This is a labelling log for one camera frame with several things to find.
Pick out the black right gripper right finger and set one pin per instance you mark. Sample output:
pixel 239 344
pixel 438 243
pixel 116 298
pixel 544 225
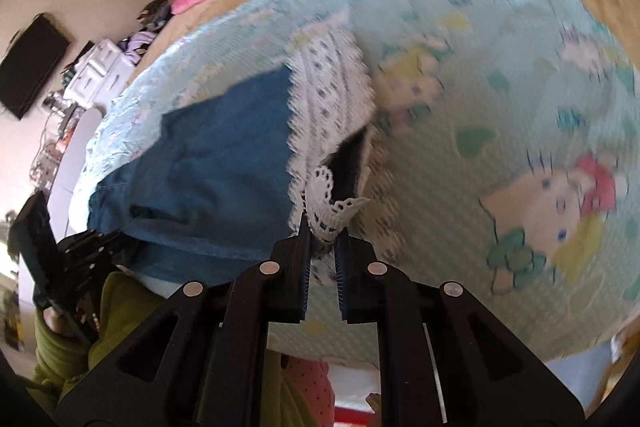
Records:
pixel 445 359

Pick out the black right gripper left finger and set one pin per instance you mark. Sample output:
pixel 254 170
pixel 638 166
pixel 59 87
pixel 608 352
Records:
pixel 198 359

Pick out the blue pants with lace trim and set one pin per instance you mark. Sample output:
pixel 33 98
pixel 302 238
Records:
pixel 230 176

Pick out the green sleeve left forearm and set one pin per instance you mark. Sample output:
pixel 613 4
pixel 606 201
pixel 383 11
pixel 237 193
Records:
pixel 62 359

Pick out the white curved dresser top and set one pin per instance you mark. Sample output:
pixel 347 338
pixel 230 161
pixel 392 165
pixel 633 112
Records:
pixel 70 168

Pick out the clutter of items on dresser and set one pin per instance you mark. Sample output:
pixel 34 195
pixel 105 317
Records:
pixel 63 115

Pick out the white plastic drawer unit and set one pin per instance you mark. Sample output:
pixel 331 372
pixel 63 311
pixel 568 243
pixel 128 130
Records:
pixel 101 75

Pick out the pile of clothes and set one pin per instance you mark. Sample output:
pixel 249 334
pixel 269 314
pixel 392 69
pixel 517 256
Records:
pixel 152 19

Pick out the light blue cartoon cat bedsheet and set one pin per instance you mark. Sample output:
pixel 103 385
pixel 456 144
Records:
pixel 504 155

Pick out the black wall television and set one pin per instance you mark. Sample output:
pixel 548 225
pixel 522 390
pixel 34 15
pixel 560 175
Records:
pixel 29 62

